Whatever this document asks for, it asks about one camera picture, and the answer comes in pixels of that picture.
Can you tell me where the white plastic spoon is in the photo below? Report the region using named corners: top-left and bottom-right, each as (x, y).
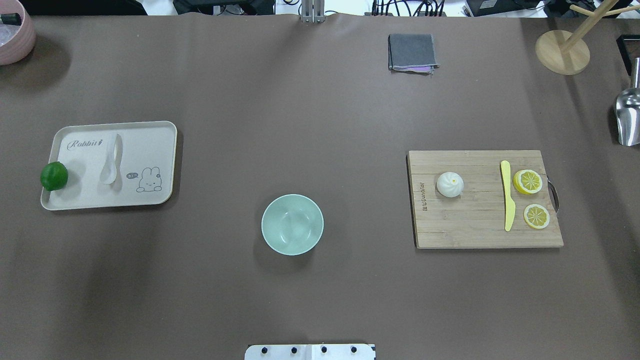
top-left (99, 133), bottom-right (122, 185)

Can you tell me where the light green bowl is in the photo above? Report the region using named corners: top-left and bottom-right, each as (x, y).
top-left (261, 194), bottom-right (325, 256)

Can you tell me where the pink bowl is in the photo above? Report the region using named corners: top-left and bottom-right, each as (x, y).
top-left (0, 0), bottom-right (36, 66)

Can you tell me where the grey folded cloth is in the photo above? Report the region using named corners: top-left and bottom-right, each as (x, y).
top-left (387, 33), bottom-right (441, 75)

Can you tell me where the bamboo cutting board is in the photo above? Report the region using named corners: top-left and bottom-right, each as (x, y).
top-left (407, 150), bottom-right (563, 249)

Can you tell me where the beige rabbit tray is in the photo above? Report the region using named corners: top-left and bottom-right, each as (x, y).
top-left (40, 121), bottom-right (178, 211)

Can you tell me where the yellow plastic knife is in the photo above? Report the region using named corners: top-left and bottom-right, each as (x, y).
top-left (500, 160), bottom-right (515, 232)

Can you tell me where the thick lemon slice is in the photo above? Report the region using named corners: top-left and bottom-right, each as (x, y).
top-left (512, 169), bottom-right (543, 195)

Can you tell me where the thin lemon slice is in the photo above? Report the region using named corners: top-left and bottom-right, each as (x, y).
top-left (523, 203), bottom-right (551, 230)

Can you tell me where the green lime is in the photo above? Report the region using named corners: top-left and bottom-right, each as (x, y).
top-left (39, 161), bottom-right (69, 192)

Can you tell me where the wooden mug tree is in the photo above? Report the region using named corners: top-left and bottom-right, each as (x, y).
top-left (535, 0), bottom-right (640, 76)

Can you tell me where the metal scoop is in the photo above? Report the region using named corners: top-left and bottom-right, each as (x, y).
top-left (615, 58), bottom-right (640, 147)

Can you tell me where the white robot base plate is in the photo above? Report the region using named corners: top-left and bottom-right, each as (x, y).
top-left (244, 343), bottom-right (377, 360)

